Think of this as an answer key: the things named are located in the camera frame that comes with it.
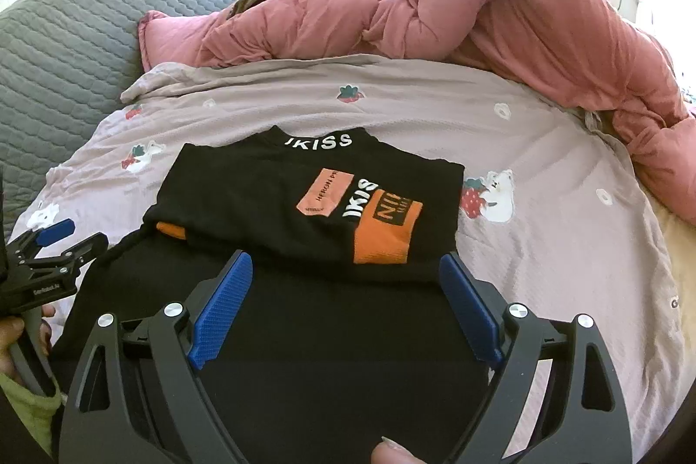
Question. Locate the strawberry print bed sheet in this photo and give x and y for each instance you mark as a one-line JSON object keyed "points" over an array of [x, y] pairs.
{"points": [[544, 252]]}

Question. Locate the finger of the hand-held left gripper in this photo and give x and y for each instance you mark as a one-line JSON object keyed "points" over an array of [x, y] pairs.
{"points": [[81, 249], [54, 231]]}

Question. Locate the cream fluffy blanket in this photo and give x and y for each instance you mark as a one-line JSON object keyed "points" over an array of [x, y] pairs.
{"points": [[677, 235]]}

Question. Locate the person's left hand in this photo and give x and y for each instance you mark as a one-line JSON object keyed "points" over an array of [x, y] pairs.
{"points": [[11, 339]]}

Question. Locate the black sweater with orange cuffs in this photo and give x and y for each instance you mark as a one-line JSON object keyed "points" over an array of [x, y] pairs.
{"points": [[304, 235]]}

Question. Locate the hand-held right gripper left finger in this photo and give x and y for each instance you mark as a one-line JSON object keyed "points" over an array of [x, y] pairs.
{"points": [[223, 312]]}

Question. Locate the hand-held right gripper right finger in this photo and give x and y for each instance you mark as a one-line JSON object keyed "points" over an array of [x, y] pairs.
{"points": [[470, 309]]}

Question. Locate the person's right hand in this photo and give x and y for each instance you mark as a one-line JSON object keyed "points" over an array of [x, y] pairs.
{"points": [[392, 449]]}

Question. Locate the pink ruffled pillow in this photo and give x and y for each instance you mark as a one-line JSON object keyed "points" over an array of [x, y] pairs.
{"points": [[168, 40]]}

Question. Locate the grey quilted cover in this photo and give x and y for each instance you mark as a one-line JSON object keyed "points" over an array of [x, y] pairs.
{"points": [[70, 62]]}

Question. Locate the person's left forearm green sleeve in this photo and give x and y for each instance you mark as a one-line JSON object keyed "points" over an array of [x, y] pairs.
{"points": [[30, 409]]}

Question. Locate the pink quilt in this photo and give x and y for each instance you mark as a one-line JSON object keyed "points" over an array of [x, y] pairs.
{"points": [[489, 7]]}

